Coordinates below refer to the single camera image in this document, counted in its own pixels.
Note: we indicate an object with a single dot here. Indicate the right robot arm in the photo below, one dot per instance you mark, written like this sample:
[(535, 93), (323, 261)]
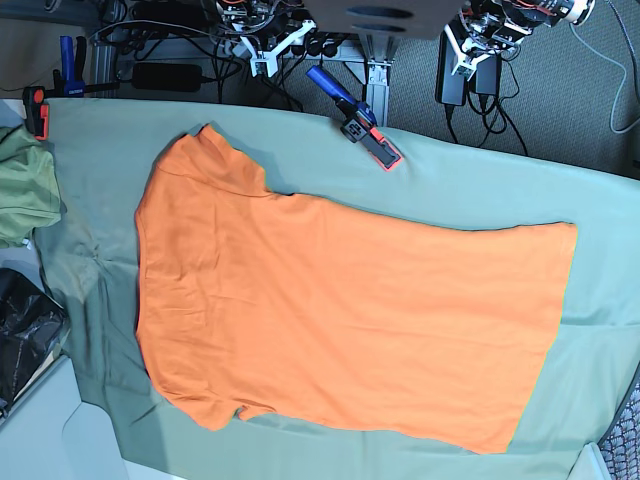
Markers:
[(260, 33)]

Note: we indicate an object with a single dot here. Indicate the blue clamp at left edge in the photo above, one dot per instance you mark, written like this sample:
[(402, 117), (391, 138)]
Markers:
[(68, 83)]

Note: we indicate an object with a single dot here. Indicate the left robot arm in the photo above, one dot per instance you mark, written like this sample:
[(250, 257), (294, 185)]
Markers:
[(482, 29)]

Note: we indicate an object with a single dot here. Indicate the black plastic bag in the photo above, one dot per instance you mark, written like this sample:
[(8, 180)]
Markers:
[(31, 323)]

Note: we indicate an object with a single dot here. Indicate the blue clamp on table centre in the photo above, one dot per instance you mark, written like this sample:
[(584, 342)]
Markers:
[(360, 124)]

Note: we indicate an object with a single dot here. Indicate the black power brick left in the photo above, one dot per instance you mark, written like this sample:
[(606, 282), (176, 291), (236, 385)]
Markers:
[(167, 77)]

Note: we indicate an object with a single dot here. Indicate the green garment pile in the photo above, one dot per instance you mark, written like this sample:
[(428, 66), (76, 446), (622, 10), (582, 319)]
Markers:
[(30, 196)]

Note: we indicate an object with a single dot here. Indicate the green table cloth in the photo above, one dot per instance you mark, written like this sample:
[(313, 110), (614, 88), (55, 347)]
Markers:
[(104, 150)]

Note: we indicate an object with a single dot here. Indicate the aluminium frame post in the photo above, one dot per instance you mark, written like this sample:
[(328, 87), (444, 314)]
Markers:
[(379, 53)]

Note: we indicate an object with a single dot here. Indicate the orange T-shirt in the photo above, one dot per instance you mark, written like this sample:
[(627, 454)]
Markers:
[(253, 302)]

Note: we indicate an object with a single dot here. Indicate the black power adapter pair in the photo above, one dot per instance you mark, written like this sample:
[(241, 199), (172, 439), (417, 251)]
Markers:
[(454, 80)]

